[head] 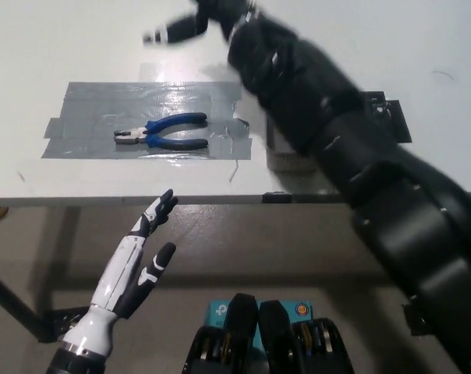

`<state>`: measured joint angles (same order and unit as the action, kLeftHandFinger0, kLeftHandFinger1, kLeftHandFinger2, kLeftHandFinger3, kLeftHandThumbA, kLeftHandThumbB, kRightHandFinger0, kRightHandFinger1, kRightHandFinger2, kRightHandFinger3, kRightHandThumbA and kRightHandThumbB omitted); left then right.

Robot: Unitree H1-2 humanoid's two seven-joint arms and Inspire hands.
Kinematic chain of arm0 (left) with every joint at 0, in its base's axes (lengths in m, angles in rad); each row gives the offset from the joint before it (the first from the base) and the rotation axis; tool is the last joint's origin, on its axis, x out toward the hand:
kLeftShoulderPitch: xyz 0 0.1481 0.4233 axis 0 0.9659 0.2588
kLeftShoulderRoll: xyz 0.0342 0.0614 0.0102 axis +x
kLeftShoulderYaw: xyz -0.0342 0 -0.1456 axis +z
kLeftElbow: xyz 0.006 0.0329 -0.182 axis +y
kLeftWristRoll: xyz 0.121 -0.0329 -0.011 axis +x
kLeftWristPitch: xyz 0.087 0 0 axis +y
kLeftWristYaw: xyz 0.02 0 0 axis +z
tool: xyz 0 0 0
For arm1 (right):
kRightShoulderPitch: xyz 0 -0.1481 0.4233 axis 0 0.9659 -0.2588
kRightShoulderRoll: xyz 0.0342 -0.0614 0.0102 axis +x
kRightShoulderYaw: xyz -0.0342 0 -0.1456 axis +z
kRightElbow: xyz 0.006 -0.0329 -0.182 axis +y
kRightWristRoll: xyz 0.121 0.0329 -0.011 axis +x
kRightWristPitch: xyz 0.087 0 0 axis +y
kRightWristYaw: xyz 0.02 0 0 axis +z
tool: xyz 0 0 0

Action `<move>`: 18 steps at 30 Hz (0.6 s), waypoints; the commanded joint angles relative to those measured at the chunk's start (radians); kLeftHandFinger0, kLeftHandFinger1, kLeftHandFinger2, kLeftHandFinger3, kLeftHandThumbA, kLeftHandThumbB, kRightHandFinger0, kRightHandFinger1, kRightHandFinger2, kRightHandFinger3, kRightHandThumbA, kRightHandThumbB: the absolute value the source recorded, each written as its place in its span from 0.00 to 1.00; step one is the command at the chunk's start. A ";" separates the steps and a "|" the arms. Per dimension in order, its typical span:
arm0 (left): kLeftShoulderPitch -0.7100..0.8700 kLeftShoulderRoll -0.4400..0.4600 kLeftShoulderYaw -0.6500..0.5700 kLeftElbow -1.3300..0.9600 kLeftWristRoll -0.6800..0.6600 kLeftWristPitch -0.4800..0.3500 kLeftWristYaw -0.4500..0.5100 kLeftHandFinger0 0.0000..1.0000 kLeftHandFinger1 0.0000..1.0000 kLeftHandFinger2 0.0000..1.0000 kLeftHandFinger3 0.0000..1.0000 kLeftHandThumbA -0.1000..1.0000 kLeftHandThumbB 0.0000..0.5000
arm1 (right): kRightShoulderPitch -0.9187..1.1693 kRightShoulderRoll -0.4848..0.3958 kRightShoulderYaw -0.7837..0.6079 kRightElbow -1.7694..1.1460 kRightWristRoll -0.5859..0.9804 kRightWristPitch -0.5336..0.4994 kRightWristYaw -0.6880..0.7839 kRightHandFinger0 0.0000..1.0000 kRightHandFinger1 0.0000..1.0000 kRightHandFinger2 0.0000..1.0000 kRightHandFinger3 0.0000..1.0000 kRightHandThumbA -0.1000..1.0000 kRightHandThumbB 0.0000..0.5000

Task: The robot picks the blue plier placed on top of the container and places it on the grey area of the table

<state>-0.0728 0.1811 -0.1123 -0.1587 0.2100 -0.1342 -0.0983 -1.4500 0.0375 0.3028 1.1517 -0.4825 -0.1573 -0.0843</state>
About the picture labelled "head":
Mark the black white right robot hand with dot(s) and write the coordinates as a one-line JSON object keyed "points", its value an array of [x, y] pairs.
{"points": [[220, 11]]}

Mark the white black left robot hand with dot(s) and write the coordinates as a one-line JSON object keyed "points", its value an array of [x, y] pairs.
{"points": [[122, 276]]}

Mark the grey perforated plastic container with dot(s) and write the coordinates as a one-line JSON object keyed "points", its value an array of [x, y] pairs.
{"points": [[286, 161]]}

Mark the black diagonal table leg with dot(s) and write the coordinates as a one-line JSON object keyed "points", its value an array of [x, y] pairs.
{"points": [[9, 300]]}

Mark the grey duct tape patch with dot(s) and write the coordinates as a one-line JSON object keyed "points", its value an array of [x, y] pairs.
{"points": [[95, 117]]}

